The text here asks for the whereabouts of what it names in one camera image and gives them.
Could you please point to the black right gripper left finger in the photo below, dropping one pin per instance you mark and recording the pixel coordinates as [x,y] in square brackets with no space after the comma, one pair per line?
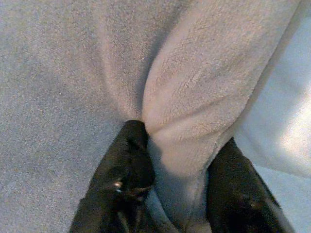
[116,174]

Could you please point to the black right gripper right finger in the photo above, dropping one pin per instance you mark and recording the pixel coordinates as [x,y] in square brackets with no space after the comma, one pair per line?
[238,189]

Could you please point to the grey plush square pillow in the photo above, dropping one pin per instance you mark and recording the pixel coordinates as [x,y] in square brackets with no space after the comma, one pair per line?
[73,72]

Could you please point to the white quilted mattress pad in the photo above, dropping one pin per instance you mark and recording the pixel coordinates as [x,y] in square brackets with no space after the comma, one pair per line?
[286,97]

